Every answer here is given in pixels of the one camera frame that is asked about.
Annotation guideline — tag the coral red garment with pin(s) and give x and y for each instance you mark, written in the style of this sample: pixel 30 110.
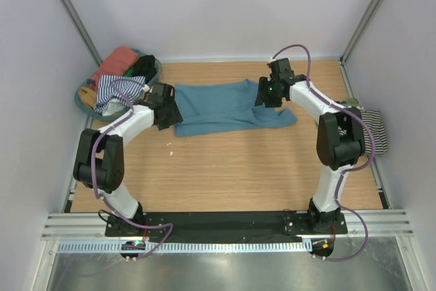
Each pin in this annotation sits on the coral red garment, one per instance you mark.
pixel 116 63

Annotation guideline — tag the light blue garment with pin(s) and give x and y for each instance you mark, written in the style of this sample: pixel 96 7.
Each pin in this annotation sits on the light blue garment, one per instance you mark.
pixel 208 109

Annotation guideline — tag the olive green folded tank top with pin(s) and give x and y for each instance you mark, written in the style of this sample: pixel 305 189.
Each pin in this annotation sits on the olive green folded tank top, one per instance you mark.
pixel 350 102

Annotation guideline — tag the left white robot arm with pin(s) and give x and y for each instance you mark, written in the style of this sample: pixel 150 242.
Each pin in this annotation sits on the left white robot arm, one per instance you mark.
pixel 99 163

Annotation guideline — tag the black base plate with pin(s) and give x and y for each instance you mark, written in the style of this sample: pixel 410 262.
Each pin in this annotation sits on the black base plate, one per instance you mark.
pixel 200 225

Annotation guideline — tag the green garment in basket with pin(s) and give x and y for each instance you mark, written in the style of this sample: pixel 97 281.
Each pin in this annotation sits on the green garment in basket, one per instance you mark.
pixel 129 72

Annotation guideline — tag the mustard brown garment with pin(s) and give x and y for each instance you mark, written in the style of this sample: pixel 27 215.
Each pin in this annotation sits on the mustard brown garment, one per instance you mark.
pixel 88 97

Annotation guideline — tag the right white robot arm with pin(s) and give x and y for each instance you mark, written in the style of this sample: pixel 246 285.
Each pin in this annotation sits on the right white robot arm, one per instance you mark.
pixel 340 136

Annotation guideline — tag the white striped garment in basket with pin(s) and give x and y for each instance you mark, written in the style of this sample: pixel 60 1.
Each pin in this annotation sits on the white striped garment in basket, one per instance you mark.
pixel 116 93

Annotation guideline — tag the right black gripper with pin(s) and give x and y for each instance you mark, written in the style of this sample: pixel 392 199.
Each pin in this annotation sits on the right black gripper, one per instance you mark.
pixel 263 97

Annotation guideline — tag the aluminium frame rail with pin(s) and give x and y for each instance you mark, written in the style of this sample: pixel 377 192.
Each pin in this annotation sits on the aluminium frame rail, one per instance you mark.
pixel 69 226

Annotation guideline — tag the black garment in basket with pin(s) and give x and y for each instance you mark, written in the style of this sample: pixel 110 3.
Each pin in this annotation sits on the black garment in basket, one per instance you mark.
pixel 145 66

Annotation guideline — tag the thin striped black tank top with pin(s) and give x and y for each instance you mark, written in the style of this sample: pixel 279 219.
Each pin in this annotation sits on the thin striped black tank top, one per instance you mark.
pixel 373 119

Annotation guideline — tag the teal laundry basket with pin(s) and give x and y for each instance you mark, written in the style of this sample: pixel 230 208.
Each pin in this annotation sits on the teal laundry basket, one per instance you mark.
pixel 91 84

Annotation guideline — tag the slotted white cable duct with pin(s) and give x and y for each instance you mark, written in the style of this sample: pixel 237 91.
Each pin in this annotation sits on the slotted white cable duct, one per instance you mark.
pixel 138 247

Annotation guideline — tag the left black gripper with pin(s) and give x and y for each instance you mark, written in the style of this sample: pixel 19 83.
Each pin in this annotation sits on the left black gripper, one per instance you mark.
pixel 175 117

